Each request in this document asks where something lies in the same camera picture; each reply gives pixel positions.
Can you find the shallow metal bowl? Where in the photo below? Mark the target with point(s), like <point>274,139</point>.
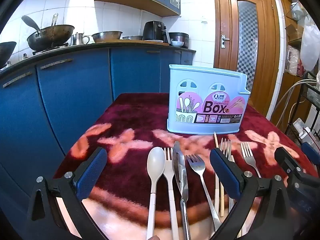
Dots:
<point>132,37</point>

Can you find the dark cooking pot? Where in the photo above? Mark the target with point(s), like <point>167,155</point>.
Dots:
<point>181,37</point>

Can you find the metal colander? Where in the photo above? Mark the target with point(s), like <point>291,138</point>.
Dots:
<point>107,37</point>

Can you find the white jar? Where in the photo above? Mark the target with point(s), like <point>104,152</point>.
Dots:
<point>297,12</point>

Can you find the black air fryer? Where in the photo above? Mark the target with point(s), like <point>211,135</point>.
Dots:
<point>153,31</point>

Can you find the cardboard box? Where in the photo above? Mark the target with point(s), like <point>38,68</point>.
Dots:
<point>294,32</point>

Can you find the white wall switch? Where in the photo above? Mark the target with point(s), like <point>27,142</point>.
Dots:
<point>204,20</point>

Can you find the clear bag with pink contents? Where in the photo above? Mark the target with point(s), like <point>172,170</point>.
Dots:
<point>293,60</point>

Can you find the dark red flowered blanket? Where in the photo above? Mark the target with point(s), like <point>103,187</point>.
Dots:
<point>130,120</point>

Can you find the wooden cutting board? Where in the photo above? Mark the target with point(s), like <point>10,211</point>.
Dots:
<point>155,41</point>

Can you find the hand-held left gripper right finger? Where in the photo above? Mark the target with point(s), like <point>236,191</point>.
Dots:
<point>222,172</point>

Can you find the metal jug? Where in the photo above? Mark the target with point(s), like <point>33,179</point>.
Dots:
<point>76,39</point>

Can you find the white plastic spoon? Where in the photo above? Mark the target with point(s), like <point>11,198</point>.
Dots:
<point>156,160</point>

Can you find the black ladle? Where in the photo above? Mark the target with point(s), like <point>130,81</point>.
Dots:
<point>30,22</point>

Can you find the large white plastic bag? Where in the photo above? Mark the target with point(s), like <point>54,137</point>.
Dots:
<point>310,45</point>

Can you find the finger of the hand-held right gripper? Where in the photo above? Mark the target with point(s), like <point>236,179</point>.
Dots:
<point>287,161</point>
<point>311,151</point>

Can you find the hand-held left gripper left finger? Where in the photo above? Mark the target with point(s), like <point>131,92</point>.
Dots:
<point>92,172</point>

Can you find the gas stove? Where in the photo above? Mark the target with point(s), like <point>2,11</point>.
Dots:
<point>47,50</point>

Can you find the small white bowl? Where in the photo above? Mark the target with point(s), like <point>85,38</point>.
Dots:
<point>177,43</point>

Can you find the small dark wok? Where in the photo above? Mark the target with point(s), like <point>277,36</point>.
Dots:
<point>6,51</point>

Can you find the dark kitchen countertop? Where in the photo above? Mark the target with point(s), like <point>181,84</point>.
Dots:
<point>100,45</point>

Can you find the wooden door with glass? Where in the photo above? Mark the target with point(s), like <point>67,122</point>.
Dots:
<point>227,10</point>

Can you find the light blue plastic utensil box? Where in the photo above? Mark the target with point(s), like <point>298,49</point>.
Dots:
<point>190,85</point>

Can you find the bag of white round items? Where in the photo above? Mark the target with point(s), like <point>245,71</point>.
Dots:
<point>318,80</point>

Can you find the large dark wok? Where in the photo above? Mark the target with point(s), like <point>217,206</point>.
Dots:
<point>50,37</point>

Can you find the blue kitchen base cabinet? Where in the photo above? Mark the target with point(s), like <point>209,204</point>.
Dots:
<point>75,92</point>

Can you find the metal table knife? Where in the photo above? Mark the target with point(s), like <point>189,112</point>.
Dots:
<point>180,170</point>

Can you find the metal fork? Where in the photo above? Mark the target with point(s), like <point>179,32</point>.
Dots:
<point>247,155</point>
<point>225,147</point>
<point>197,166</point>

